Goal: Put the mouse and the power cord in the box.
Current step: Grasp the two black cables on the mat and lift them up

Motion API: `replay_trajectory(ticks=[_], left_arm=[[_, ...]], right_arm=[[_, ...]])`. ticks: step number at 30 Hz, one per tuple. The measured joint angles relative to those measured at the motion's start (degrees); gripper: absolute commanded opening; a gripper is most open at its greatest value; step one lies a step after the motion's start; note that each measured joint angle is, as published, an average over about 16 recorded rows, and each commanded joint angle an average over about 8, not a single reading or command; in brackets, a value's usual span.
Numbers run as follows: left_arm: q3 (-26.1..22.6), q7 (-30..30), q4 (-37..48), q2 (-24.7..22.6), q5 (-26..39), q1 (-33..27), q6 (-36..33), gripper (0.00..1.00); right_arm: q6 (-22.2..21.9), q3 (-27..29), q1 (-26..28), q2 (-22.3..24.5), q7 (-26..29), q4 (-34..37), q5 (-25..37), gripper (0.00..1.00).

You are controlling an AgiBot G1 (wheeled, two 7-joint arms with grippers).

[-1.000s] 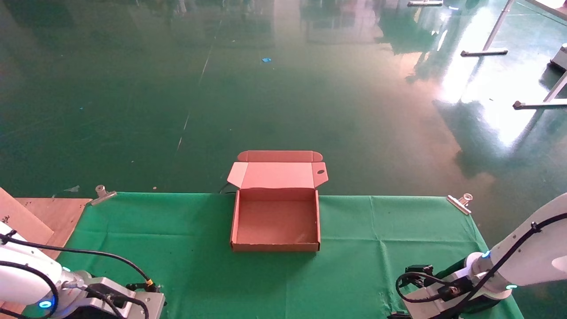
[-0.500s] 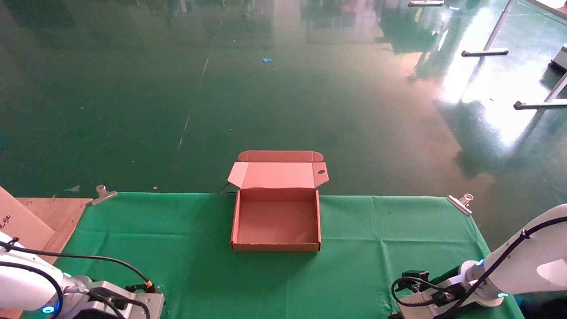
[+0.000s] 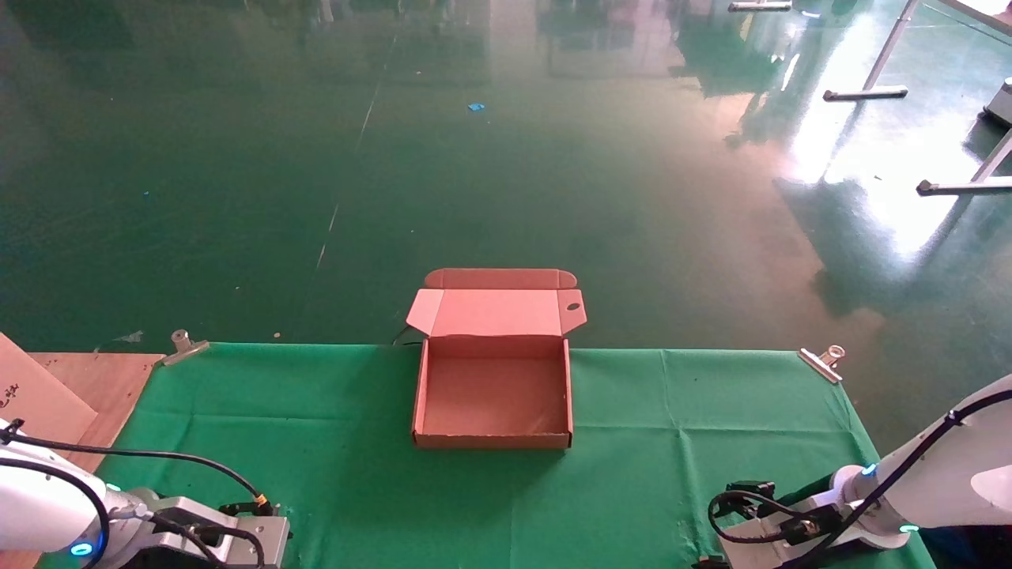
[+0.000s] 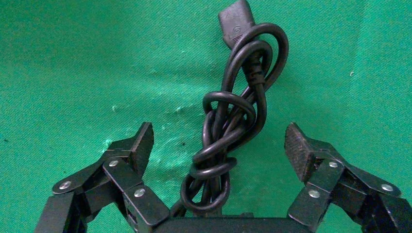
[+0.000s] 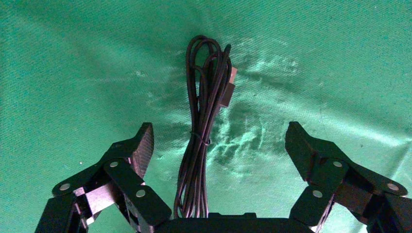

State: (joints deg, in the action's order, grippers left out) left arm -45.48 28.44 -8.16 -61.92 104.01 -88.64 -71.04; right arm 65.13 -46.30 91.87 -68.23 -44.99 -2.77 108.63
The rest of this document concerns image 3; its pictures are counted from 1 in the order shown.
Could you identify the open brown cardboard box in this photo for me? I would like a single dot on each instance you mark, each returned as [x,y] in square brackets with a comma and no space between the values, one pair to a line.
[490,387]

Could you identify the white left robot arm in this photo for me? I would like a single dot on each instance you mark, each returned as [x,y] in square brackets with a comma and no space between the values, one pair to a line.
[39,506]

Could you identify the large green table cloth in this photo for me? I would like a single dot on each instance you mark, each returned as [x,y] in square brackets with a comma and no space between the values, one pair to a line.
[672,474]

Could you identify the silver metal cloth clamp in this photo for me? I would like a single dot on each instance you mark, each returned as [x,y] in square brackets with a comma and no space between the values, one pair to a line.
[186,348]
[822,363]

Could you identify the white table with metal legs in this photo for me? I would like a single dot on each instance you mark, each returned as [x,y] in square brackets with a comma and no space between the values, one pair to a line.
[889,47]

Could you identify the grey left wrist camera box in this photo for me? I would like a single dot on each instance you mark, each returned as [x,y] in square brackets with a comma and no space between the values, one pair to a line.
[265,545]

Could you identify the flat cardboard sheet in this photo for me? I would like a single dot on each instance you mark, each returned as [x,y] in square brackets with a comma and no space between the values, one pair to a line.
[39,395]

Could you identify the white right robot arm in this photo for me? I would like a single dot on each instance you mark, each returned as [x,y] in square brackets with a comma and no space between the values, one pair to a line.
[949,474]

